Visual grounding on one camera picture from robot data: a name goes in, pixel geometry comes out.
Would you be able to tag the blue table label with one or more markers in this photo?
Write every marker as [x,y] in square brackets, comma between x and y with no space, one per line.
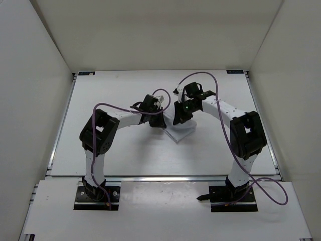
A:
[86,73]
[235,71]

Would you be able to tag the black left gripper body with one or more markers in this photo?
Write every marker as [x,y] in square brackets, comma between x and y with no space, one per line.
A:
[153,120]

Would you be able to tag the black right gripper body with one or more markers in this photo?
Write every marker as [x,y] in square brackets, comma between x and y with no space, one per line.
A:
[189,108]

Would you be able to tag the aluminium table frame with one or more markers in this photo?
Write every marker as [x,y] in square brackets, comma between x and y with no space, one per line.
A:
[160,180]

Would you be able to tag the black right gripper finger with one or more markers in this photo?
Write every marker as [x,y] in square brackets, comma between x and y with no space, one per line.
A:
[185,119]
[179,113]

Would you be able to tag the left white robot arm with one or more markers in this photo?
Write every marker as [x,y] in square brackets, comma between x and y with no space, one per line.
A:
[98,134]

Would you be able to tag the right blue table label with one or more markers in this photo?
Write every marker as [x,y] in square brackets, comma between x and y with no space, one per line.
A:
[235,71]

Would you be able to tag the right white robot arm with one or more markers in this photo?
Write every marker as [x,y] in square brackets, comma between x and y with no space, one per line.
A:
[246,135]

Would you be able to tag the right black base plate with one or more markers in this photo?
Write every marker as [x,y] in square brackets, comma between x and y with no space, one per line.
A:
[222,200]

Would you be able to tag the white skirt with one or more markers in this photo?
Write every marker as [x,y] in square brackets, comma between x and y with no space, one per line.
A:
[179,131]

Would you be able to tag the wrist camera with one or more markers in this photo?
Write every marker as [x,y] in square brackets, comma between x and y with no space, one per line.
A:
[179,92]
[160,98]

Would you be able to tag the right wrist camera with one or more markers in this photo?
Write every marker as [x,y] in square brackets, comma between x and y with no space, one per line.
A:
[179,92]

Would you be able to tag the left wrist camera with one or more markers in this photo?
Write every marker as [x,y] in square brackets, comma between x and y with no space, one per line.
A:
[160,98]

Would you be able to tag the left blue table label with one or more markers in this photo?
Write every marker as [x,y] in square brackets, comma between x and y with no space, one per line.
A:
[86,73]

